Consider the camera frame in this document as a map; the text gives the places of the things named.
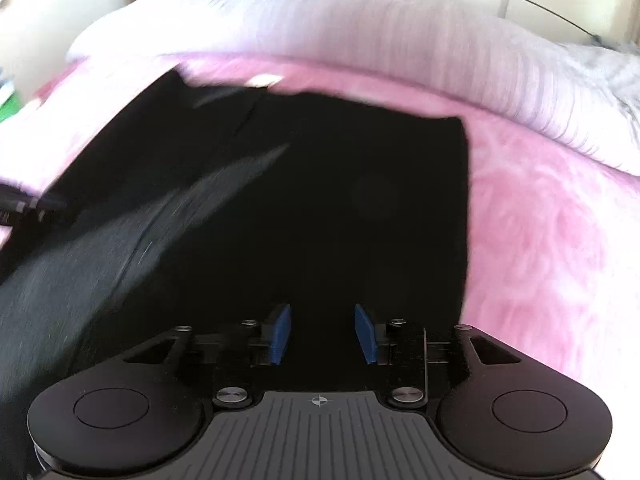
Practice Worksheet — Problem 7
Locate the striped lilac quilt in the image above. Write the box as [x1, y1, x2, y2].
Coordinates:
[65, 0, 640, 177]

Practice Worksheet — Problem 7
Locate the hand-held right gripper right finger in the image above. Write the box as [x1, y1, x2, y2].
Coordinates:
[354, 304, 546, 405]

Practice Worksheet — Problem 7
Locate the black garment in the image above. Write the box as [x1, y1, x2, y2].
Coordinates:
[0, 67, 472, 461]

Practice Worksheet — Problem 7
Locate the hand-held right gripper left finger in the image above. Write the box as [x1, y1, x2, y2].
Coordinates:
[100, 304, 293, 408]

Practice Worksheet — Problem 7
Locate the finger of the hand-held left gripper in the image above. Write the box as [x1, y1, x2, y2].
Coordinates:
[0, 182, 69, 227]

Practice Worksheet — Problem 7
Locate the pink rose blanket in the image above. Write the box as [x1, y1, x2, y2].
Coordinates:
[0, 52, 640, 411]

